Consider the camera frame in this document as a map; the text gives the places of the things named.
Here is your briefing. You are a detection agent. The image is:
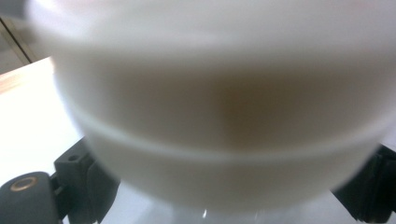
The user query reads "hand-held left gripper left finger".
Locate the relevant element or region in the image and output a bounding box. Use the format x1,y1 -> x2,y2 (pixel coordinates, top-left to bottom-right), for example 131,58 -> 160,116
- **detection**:
53,136 -> 121,224

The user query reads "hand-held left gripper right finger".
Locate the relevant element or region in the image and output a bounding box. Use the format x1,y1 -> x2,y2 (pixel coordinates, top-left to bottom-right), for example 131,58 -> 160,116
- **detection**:
331,144 -> 396,224

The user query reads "white table cover sheet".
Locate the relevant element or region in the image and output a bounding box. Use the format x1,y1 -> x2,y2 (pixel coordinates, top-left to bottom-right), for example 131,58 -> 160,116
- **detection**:
0,57 -> 87,189

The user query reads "wooden table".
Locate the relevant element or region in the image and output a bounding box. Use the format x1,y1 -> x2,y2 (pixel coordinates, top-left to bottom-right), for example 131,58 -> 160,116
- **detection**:
0,57 -> 54,95

